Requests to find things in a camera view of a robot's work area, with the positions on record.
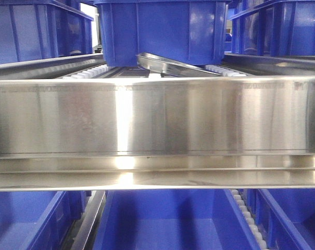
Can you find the white roller track middle shelf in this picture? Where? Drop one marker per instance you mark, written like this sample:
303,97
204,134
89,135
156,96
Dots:
90,73

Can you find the dark blue bin lower middle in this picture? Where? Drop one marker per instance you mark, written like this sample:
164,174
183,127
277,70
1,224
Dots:
173,219

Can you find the dark blue bin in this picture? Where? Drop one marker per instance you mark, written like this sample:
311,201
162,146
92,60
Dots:
32,30
39,219
274,28
192,32
173,219
285,217

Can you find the dark blue bin upper middle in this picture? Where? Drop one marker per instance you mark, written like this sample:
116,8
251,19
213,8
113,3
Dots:
192,32

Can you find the white roller track lower right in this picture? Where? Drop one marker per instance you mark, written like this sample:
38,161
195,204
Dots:
249,219

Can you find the dark blue bin upper right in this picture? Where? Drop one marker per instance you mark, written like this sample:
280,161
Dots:
274,28

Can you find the dark blue bin lower right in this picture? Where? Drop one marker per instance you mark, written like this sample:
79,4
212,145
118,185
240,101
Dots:
285,217

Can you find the dark blue bin upper left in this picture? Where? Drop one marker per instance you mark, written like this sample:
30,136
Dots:
32,30

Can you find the dark blue bin lower left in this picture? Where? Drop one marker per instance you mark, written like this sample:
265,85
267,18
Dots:
39,219

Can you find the steel guide rail middle shelf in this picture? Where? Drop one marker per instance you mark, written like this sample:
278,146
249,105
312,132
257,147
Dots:
171,67

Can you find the stainless steel shelf front rail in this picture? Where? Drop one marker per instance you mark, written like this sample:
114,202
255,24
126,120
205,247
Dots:
233,132

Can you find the steel divider rail lower left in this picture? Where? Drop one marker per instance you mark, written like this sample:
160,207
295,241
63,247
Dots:
86,233

